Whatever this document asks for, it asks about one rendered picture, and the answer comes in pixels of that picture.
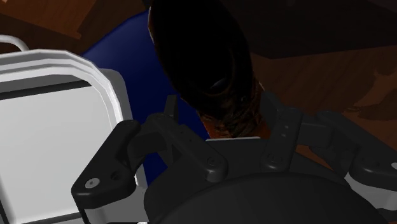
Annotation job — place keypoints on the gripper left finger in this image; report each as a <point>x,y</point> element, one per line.
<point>108,173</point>

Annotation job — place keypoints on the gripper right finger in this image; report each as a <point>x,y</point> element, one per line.
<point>369,161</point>

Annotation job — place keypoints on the white square tray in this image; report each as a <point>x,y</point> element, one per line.
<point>52,136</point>

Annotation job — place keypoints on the blue rounded object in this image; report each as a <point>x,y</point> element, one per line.
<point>136,65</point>

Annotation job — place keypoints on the dark brown rounded vase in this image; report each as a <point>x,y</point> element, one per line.
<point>201,52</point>

